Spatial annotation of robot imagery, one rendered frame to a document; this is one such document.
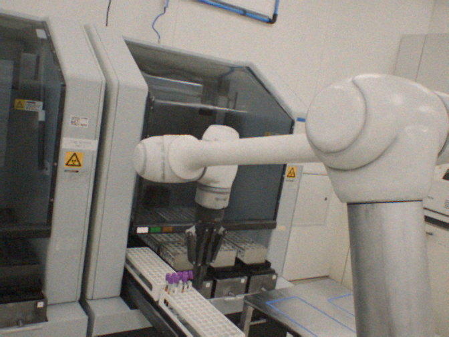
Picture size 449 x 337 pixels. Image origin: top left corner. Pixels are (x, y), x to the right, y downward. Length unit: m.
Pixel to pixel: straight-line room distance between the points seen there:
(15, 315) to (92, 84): 0.67
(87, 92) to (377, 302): 0.99
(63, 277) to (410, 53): 3.25
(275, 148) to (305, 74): 2.40
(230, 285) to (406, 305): 1.10
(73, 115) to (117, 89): 0.15
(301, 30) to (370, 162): 2.70
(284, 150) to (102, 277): 0.83
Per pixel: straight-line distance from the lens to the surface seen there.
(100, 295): 1.54
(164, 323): 1.31
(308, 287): 1.69
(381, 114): 0.56
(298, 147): 0.90
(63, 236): 1.41
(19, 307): 1.38
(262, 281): 1.75
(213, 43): 2.81
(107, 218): 1.43
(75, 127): 1.34
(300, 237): 3.60
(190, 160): 0.96
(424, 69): 3.89
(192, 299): 1.31
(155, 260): 1.54
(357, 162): 0.57
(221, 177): 1.11
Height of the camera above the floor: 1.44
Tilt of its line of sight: 9 degrees down
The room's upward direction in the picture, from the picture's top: 9 degrees clockwise
